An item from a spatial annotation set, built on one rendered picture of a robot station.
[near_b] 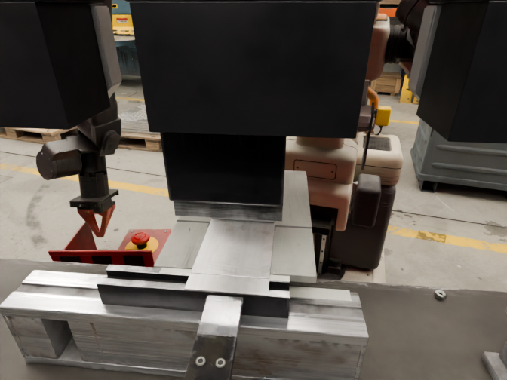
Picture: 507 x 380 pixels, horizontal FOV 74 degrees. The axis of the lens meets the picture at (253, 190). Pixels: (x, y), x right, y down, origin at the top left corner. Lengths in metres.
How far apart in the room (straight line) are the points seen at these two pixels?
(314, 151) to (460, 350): 0.62
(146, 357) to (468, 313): 0.43
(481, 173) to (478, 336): 2.40
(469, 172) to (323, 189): 2.01
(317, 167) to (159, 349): 0.70
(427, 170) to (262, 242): 2.48
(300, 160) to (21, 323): 0.75
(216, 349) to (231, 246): 0.14
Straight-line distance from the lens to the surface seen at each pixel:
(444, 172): 2.85
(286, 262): 0.39
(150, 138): 3.43
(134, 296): 0.39
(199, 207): 0.31
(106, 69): 0.32
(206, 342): 0.31
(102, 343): 0.44
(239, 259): 0.38
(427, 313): 0.56
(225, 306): 0.33
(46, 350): 0.49
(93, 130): 0.72
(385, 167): 1.25
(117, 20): 6.71
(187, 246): 0.41
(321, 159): 0.96
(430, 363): 0.50
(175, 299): 0.37
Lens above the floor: 1.25
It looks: 29 degrees down
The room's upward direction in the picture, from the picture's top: straight up
